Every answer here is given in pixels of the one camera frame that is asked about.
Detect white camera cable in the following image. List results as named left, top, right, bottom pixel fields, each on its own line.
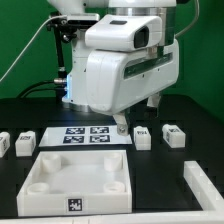
left=0, top=14, right=64, bottom=84

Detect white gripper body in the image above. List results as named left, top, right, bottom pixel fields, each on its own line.
left=86, top=41, right=179, bottom=115

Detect white square tabletop tray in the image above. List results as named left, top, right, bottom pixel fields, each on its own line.
left=17, top=150, right=132, bottom=217

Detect black base cables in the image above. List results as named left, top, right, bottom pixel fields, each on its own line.
left=16, top=79, right=68, bottom=99

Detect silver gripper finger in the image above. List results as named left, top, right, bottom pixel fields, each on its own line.
left=147, top=93, right=161, bottom=108
left=113, top=113, right=128, bottom=136

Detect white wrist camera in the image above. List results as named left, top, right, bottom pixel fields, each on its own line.
left=85, top=15, right=162, bottom=52

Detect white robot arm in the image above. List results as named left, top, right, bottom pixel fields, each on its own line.
left=47, top=0, right=179, bottom=135

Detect black camera on stand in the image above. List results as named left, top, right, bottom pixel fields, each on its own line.
left=46, top=12, right=98, bottom=100

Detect white L-shaped obstacle fixture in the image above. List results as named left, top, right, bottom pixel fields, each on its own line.
left=183, top=161, right=224, bottom=215

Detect white sheet with tags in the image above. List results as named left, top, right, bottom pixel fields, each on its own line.
left=39, top=125, right=132, bottom=147

